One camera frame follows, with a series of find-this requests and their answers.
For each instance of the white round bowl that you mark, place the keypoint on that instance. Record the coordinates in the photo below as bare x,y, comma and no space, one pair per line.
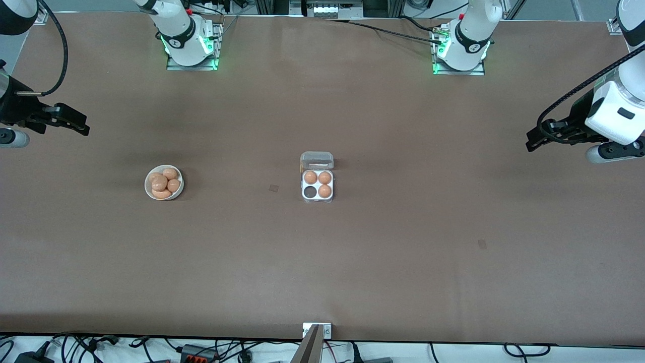
146,187

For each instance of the metal table corner bracket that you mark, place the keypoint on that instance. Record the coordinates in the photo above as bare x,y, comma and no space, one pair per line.
40,17
615,26

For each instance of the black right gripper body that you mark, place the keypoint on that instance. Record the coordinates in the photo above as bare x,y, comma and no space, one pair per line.
15,108

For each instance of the small metal camera bracket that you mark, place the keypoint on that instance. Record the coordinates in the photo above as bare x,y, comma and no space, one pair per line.
326,330

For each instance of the black box orange connectors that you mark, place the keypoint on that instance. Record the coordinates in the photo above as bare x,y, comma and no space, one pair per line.
199,353

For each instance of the clear plastic egg carton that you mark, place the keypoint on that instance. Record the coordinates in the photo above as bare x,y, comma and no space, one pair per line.
316,160

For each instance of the white power strip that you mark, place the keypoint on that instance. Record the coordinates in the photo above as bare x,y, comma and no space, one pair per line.
325,9

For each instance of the brown egg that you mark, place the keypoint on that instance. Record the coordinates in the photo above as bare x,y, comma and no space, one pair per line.
161,194
170,173
310,177
325,191
174,185
159,182
325,177
152,176

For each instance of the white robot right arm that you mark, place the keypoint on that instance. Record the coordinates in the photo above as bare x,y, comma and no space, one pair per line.
184,30

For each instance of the black power adapter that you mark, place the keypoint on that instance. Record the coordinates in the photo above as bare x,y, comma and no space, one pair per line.
33,358

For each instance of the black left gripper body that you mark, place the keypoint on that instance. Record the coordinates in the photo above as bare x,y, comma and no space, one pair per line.
576,116

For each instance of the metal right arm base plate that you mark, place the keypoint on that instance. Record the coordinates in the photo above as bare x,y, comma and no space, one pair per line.
171,65

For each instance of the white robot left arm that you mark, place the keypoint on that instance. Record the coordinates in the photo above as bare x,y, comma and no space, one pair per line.
468,35

